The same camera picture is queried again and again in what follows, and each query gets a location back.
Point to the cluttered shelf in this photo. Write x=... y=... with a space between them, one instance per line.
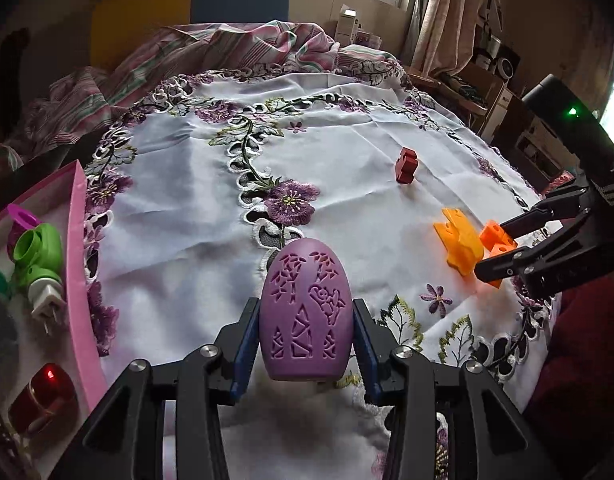
x=497 y=55

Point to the pink striped blanket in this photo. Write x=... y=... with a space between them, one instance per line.
x=197 y=45

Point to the dark red cloth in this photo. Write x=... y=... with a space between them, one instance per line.
x=582 y=370

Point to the purple pink plastic cap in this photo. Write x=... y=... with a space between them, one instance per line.
x=22 y=217

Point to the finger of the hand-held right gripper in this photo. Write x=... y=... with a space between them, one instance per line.
x=542 y=212
x=527 y=260

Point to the yellow plastic piece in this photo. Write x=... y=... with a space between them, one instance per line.
x=457 y=245

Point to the yellow board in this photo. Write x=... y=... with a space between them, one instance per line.
x=137 y=20

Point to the red plastic block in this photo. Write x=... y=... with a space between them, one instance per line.
x=406 y=166

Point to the purple oval perforated case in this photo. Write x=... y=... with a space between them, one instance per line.
x=307 y=310

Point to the small pink patterned box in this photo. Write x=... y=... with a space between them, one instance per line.
x=368 y=40

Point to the wooden desk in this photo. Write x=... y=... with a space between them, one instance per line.
x=437 y=85

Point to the pink curtain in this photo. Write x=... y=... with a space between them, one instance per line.
x=437 y=15

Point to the red metallic cylinder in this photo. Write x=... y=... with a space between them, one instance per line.
x=44 y=395

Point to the green white plug-in device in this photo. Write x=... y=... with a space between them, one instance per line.
x=37 y=250

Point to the white carton box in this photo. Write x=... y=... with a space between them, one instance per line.
x=347 y=25

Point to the orange plastic piece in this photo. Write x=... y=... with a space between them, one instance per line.
x=494 y=234

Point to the white embroidered floral tablecloth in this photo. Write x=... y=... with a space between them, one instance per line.
x=197 y=220

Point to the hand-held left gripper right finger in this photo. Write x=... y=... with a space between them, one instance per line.
x=367 y=360

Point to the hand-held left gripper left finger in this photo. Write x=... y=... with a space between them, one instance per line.
x=244 y=355

